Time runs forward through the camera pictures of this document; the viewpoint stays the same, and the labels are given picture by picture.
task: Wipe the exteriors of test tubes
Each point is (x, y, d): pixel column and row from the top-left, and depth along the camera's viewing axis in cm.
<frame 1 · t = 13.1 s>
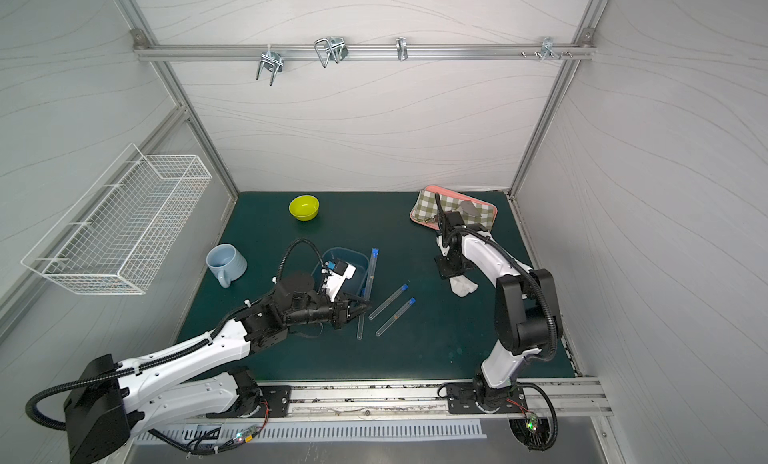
left hand: (369, 309, 69), fingers closed
right hand: (453, 270, 91), fingers closed
held clear test tube: (368, 287, 71), point 23 cm above the table
test tube with blue cap: (397, 293, 93), point 2 cm above the table
test tube blue cap: (409, 304, 92), on the table
yellow-green plastic bowl: (304, 207, 116), point 2 cm above the table
light blue ribbed mug: (226, 263, 90), point 10 cm above the table
green checkered cloth: (425, 209, 117), on the table
spatula with wooden handle: (468, 208, 117), point 2 cm above the table

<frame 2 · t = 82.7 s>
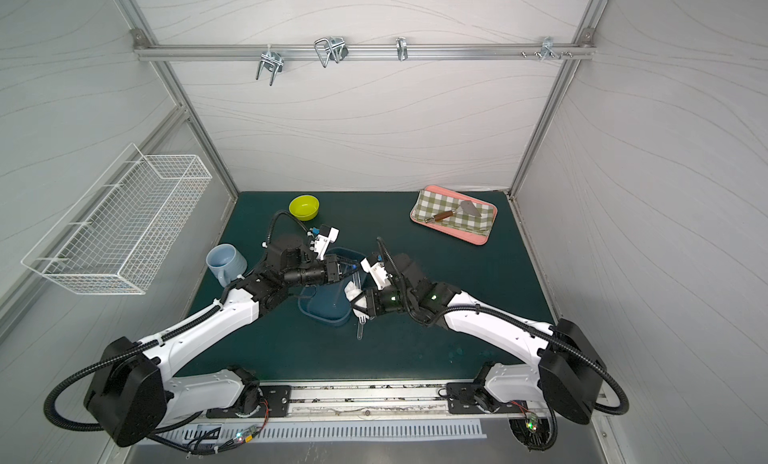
left hand: (361, 270, 73), fingers closed
right hand: (351, 302, 73), fingers closed
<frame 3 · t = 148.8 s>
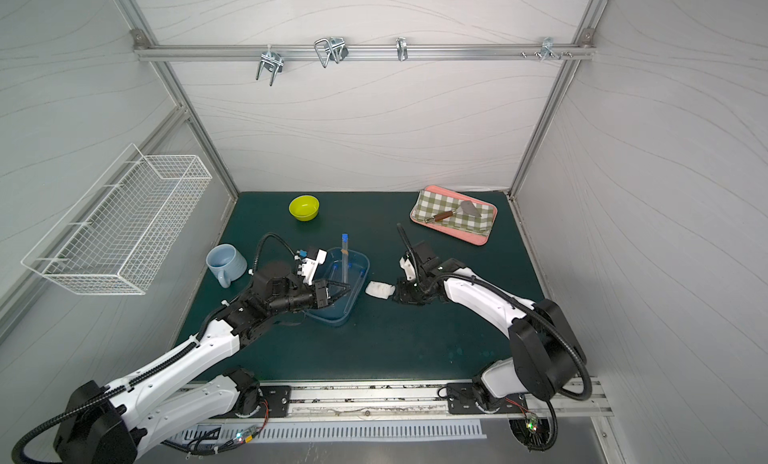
left hand: (348, 290, 72), fingers closed
right hand: (396, 296, 85), fingers open
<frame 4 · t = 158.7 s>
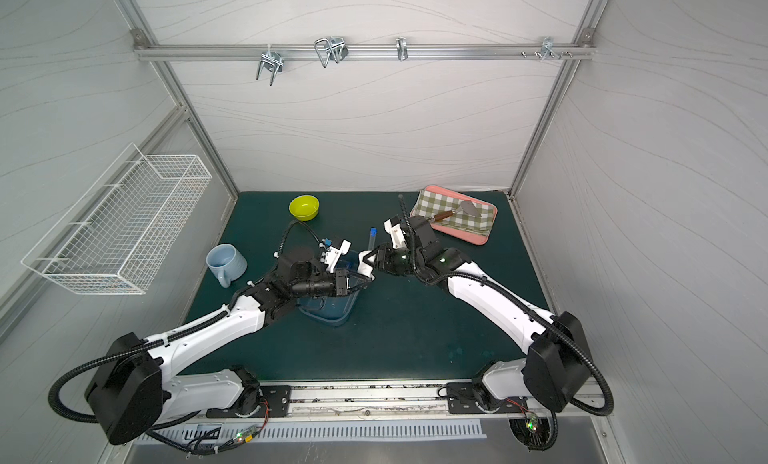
left hand: (369, 284, 72), fingers closed
right hand: (365, 259, 76), fingers open
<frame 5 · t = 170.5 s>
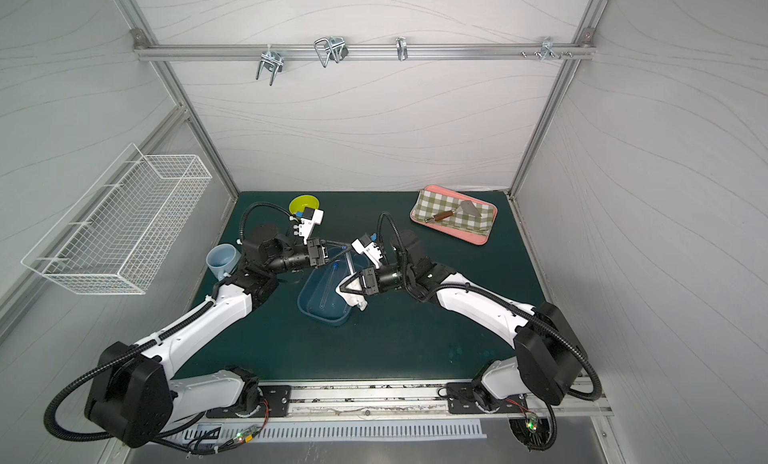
left hand: (348, 251, 69), fingers closed
right hand: (341, 289, 70), fingers closed
